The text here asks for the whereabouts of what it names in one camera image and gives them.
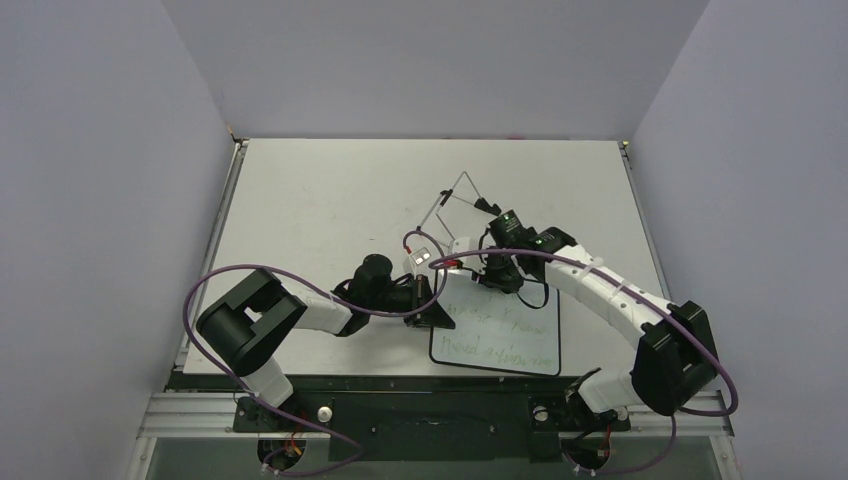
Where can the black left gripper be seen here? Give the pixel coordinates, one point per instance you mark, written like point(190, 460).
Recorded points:
point(432, 315)

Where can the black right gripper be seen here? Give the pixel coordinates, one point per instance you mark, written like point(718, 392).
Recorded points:
point(497, 266)

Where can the small black-framed whiteboard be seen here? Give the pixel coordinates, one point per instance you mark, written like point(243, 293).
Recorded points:
point(495, 331)

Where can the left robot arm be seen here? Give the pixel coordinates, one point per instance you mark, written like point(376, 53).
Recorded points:
point(247, 325)

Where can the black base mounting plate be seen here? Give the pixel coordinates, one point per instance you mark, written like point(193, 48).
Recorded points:
point(422, 418)

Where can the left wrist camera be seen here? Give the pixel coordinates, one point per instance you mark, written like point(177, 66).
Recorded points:
point(416, 261)

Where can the wire whiteboard stand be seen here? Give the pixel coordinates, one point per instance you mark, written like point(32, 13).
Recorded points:
point(459, 211)

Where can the aluminium frame rail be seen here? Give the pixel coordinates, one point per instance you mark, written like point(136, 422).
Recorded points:
point(212, 415)

